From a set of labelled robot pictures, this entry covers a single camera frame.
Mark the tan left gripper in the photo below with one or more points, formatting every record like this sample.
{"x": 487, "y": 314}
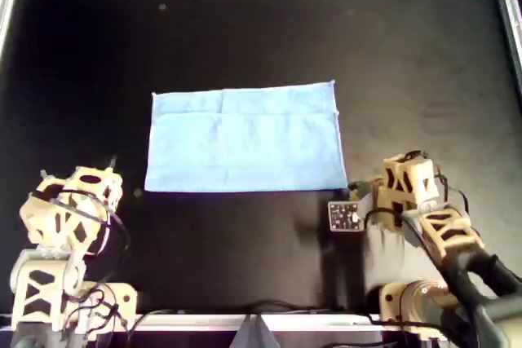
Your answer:
{"x": 95, "y": 185}

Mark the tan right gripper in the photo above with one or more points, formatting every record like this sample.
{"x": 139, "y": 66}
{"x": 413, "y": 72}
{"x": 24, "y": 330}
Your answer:
{"x": 403, "y": 185}

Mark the light blue microfibre cloth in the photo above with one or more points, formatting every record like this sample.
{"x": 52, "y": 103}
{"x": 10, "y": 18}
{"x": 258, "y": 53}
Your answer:
{"x": 244, "y": 140}

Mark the tan lattice left robot arm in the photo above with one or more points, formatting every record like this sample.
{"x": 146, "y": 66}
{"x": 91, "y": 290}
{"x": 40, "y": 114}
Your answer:
{"x": 49, "y": 217}

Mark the tan lattice right robot arm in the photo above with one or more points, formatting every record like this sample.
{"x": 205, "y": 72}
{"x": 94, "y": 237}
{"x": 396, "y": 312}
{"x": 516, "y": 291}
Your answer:
{"x": 448, "y": 234}

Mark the grey triangular stand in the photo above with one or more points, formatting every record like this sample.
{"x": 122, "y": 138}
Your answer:
{"x": 255, "y": 333}

